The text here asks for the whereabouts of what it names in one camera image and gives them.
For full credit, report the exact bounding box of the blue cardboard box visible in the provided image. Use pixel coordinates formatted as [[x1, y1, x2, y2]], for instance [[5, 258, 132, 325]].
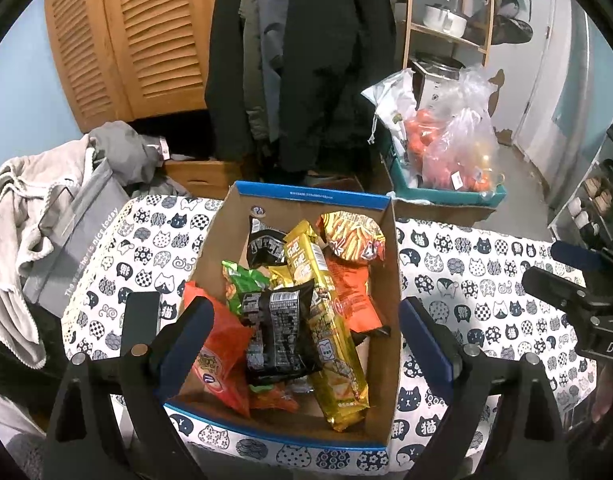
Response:
[[164, 181, 401, 450]]

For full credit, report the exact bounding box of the white cooking pot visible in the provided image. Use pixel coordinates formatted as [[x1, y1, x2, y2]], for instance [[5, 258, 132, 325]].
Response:
[[423, 2, 469, 37]]

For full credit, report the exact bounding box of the green orange snack packet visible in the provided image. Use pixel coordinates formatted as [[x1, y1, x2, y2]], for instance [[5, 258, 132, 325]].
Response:
[[249, 382, 302, 413]]

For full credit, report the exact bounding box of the white appliance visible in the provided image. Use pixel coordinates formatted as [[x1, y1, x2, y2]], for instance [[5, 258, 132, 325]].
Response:
[[417, 76, 454, 111]]

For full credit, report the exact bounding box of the black white text snack packet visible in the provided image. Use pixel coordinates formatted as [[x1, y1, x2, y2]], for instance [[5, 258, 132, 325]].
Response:
[[246, 216, 290, 268]]

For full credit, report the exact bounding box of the person's right forearm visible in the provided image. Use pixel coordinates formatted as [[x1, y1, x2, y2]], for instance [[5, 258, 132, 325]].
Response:
[[563, 410, 613, 466]]

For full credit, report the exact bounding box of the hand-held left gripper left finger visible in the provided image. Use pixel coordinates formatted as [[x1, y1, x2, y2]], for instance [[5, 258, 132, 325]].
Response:
[[46, 291, 216, 480]]

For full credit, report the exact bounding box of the grey tote bag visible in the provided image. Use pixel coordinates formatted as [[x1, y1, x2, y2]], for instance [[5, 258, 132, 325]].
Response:
[[22, 157, 132, 318]]

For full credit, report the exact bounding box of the shiny black snack packet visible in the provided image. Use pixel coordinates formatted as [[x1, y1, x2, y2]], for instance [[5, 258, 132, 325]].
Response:
[[239, 280, 323, 386]]

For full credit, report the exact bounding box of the grey hanging bag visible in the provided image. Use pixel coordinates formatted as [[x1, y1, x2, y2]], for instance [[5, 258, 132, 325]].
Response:
[[489, 0, 533, 46]]

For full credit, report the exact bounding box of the clear bag of tomatoes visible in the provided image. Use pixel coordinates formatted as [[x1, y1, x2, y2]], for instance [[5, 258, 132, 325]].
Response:
[[403, 67, 502, 191]]

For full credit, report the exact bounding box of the white door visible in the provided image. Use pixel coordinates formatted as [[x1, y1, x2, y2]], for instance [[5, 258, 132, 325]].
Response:
[[513, 0, 594, 161]]

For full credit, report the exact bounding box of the striped fries snack packet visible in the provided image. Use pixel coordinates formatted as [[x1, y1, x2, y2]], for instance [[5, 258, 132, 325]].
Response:
[[319, 210, 387, 266]]

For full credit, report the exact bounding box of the light grey hoodie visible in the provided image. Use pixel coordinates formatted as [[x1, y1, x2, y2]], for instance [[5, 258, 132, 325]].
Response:
[[0, 132, 94, 371]]

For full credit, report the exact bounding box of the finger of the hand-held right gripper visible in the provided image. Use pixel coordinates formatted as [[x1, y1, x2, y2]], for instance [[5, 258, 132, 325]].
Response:
[[550, 241, 609, 272], [522, 266, 589, 313]]

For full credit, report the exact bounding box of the gold snack packet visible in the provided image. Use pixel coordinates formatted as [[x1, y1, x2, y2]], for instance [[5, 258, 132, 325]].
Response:
[[269, 262, 297, 291]]

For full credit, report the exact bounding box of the black hanging coat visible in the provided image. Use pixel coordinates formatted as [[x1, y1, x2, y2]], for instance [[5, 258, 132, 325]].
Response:
[[204, 0, 397, 176]]

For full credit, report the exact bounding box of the grey hanging jacket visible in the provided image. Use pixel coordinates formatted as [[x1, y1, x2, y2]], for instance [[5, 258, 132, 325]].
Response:
[[239, 0, 294, 143]]

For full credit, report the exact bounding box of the small brown cardboard box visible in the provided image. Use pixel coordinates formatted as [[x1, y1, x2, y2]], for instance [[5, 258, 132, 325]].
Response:
[[164, 159, 247, 201]]

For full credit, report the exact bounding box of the teal cardboard tray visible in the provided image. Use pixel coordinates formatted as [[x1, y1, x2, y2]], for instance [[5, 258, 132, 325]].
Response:
[[381, 135, 507, 208]]

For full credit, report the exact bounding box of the brown flat cardboard box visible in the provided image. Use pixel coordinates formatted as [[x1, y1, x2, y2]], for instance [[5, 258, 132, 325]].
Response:
[[386, 190, 497, 226]]

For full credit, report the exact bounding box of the wooden louvered cabinet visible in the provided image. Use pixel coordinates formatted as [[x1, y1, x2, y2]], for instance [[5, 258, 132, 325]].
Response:
[[44, 0, 222, 133]]

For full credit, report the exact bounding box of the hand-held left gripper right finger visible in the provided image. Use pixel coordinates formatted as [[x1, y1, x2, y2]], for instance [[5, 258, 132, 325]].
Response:
[[399, 296, 569, 480]]

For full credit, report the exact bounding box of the orange red chips packet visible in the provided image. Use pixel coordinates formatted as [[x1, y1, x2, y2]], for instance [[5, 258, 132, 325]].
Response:
[[184, 282, 254, 418]]

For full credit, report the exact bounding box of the long yellow cracker packet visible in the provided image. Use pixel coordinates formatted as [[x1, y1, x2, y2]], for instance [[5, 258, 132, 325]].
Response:
[[284, 220, 372, 433]]

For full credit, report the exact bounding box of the dark grey garment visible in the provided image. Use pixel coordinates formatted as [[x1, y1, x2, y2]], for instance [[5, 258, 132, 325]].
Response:
[[89, 120, 164, 188]]

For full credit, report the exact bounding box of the large orange snack packet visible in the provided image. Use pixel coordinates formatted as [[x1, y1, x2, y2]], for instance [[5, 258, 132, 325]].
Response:
[[326, 260, 392, 338]]

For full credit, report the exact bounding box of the clear bag of oranges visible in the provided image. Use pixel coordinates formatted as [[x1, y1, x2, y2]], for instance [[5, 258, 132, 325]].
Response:
[[473, 170, 504, 193]]

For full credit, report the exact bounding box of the cat print tablecloth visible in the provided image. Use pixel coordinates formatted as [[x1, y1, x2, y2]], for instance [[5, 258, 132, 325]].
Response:
[[61, 195, 599, 476]]

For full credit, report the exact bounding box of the person's right hand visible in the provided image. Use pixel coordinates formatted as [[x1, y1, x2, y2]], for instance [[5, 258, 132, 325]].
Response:
[[590, 360, 613, 423]]

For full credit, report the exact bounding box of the wooden shelf rack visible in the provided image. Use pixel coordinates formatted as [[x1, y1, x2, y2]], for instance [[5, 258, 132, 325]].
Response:
[[399, 0, 497, 68]]

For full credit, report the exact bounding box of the white plastic package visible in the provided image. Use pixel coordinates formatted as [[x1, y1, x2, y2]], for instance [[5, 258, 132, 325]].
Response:
[[361, 69, 419, 161]]

